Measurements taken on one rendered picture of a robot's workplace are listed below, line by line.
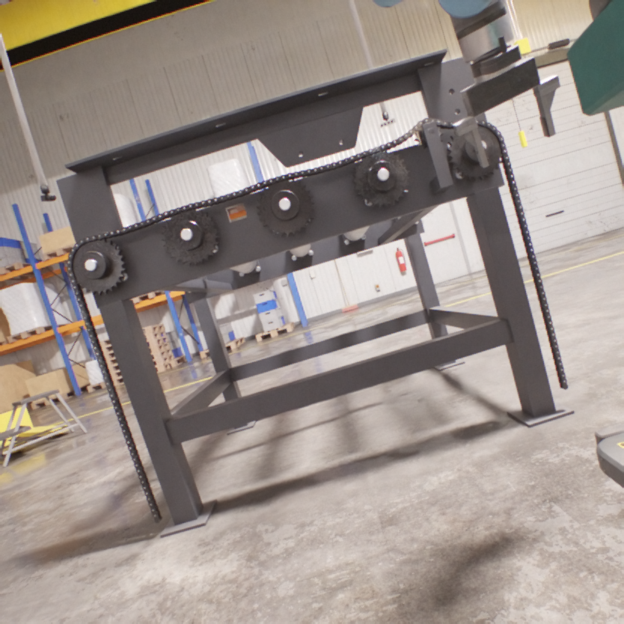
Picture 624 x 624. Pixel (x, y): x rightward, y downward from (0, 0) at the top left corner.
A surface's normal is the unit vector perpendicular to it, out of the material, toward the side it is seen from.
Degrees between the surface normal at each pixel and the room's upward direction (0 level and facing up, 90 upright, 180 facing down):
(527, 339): 90
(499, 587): 0
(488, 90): 114
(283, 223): 90
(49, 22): 90
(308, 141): 90
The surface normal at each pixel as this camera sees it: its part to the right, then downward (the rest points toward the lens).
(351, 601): -0.29, -0.96
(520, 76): -0.07, 0.51
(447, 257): 0.02, 0.07
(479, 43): -0.47, 0.63
